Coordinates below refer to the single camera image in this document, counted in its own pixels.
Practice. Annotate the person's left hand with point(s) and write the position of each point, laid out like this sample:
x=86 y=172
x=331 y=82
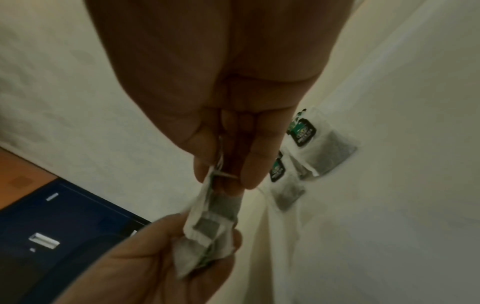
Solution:
x=142 y=267

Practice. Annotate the white table cloth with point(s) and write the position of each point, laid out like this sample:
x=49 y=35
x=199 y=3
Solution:
x=393 y=178

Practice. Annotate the person's right hand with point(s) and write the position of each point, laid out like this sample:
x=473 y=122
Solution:
x=195 y=74

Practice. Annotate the tea bag with green tag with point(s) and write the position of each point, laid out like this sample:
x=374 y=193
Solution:
x=287 y=190
x=330 y=148

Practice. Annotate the white tea bag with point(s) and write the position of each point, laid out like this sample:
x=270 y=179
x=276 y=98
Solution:
x=202 y=255
x=219 y=207

